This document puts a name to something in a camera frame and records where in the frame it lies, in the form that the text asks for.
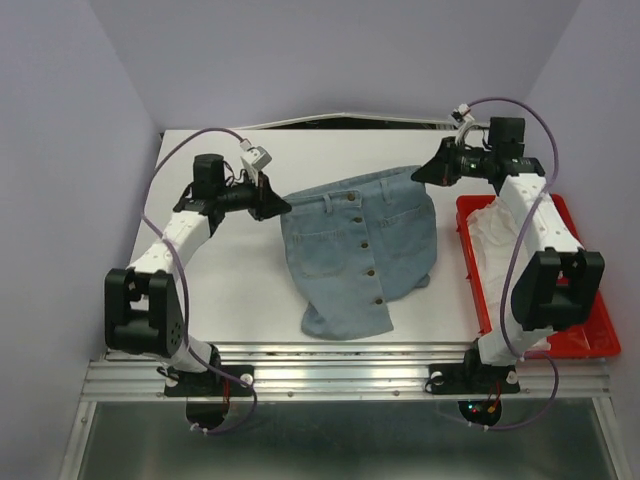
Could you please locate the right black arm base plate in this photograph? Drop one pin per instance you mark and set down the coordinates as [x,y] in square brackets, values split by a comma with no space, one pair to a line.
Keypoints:
[457,379]

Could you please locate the aluminium extrusion frame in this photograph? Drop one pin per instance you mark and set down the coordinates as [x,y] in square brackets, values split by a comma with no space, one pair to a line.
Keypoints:
[353,410]

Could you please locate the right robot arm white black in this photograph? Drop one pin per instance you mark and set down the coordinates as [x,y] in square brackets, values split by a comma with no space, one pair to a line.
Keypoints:
[558,286]

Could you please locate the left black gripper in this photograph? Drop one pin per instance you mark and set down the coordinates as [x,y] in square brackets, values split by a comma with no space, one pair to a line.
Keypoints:
[264,203]

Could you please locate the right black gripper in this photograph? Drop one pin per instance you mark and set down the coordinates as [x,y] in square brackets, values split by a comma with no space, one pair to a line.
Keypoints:
[442,169]

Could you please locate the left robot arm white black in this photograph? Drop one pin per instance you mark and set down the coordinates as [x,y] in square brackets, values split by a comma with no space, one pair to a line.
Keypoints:
[146,306]

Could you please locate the white skirt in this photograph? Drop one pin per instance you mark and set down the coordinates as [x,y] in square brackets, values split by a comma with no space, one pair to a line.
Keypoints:
[493,233]

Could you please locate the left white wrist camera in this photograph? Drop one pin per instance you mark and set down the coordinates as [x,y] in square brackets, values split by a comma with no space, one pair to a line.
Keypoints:
[254,159]

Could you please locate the light blue denim skirt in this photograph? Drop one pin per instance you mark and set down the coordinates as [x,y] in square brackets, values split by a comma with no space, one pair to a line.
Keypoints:
[355,245]

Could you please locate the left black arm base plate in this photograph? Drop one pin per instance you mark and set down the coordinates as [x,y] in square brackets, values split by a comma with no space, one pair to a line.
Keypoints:
[182,385]

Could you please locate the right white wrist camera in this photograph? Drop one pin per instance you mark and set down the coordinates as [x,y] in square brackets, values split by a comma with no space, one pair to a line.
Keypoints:
[465,122]

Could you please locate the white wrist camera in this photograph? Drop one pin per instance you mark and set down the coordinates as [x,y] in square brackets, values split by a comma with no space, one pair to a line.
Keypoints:
[465,122]
[254,159]

